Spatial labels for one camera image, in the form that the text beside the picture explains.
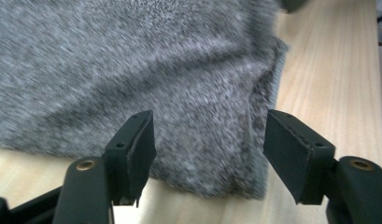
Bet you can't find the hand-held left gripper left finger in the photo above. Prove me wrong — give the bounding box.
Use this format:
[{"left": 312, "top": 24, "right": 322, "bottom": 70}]
[{"left": 103, "top": 109, "right": 158, "bottom": 208}]

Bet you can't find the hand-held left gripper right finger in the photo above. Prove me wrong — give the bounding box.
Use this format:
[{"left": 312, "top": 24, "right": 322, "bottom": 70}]
[{"left": 262, "top": 108, "right": 336, "bottom": 206}]

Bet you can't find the grey towel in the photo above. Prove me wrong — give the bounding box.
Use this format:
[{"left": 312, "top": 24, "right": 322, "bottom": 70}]
[{"left": 0, "top": 0, "right": 290, "bottom": 201}]

